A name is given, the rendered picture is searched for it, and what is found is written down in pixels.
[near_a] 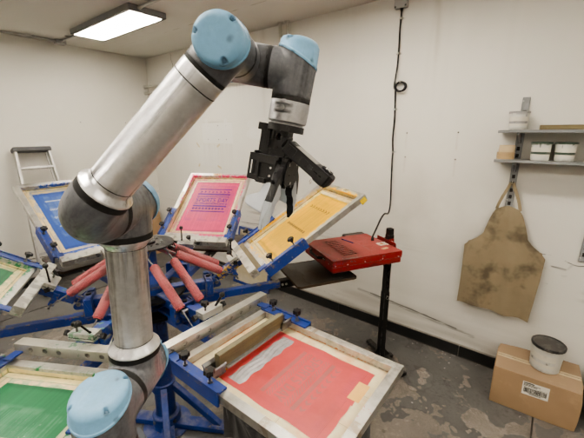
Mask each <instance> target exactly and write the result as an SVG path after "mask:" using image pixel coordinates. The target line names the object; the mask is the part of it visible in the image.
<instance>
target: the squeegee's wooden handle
mask: <svg viewBox="0 0 584 438"><path fill-rule="evenodd" d="M282 323H283V318H282V314H280V313H278V314H276V315H274V316H272V317H271V318H269V319H268V320H267V321H266V322H264V323H262V324H260V325H259V326H257V327H256V328H254V329H252V330H251V331H249V332H248V333H247V334H245V335H243V336H242V337H240V338H238V339H237V340H235V341H234V342H232V343H230V345H228V346H226V347H225V348H223V349H221V350H220V351H218V352H217V353H215V362H216V368H218V367H219V366H220V365H222V364H223V363H225V362H226V364H225V366H226V365H228V364H229V363H231V362H232V361H234V360H235V359H236V358H237V357H239V356H240V355H242V354H243V353H245V352H246V351H248V350H249V349H251V348H252V347H254V346H255V345H256V344H257V343H259V342H260V341H262V340H263V339H265V338H266V337H268V336H269V335H271V334H272V333H274V332H275V331H277V330H278V329H281V328H282Z"/></svg>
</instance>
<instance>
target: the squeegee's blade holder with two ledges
mask: <svg viewBox="0 0 584 438"><path fill-rule="evenodd" d="M279 332H281V330H280V329H278V330H277V331H275V332H274V333H272V334H271V335H269V336H268V337H266V338H265V339H263V340H262V341H260V342H259V343H257V344H256V345H255V346H254V347H252V348H251V349H249V350H248V351H246V352H245V353H243V354H242V355H240V356H239V357H237V358H236V359H235V360H234V361H232V362H231V363H229V364H228V365H226V368H230V367H232V366H233V365H235V364H236V363H237V362H239V361H240V360H241V359H242V358H244V357H245V356H247V355H248V354H250V353H251V352H253V351H254V350H255V349H257V348H259V347H260V346H261V345H263V344H264V343H265V342H266V341H268V340H269V339H271V338H272V337H273V336H275V335H277V334H278V333H279Z"/></svg>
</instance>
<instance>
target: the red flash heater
mask: <svg viewBox="0 0 584 438"><path fill-rule="evenodd" d="M371 237H372V236H370V235H368V234H360V235H353V236H340V237H334V238H327V239H320V240H314V241H313V242H311V243H310V244H309V248H307V249H306V250H305V252H306V253H307V254H308V255H310V256H311V257H312V258H314V259H315V260H316V261H317V262H319V263H320V264H321V265H322V266H323V267H324V268H326V269H327V270H328V271H330V272H331V273H332V274H335V273H340V272H345V271H350V270H356V269H365V268H370V267H374V266H380V265H385V264H390V263H395V262H400V261H401V257H402V250H400V249H398V248H397V247H396V243H394V242H392V241H390V240H388V239H386V238H384V237H382V236H379V235H377V238H375V237H374V241H371ZM342 239H344V240H347V241H349V242H347V241H344V240H342ZM352 242H353V243H352ZM310 248H312V252H313V253H314V254H316V255H317V256H323V257H324V258H325V261H324V260H323V259H316V258H315V257H314V256H313V255H311V254H310V253H309V251H310Z"/></svg>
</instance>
